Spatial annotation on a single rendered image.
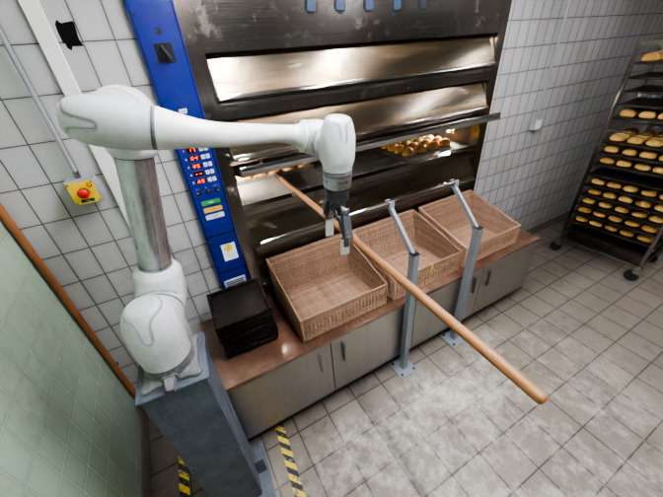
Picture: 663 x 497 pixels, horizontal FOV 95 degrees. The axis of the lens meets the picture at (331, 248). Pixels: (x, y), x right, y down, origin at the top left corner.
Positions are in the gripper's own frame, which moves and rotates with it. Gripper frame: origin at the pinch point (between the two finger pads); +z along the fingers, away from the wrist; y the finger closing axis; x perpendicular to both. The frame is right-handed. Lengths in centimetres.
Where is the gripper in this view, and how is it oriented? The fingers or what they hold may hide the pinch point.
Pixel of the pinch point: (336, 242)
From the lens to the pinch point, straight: 107.5
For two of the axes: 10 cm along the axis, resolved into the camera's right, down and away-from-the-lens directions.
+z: 0.0, 8.4, 5.4
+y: 3.9, 5.0, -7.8
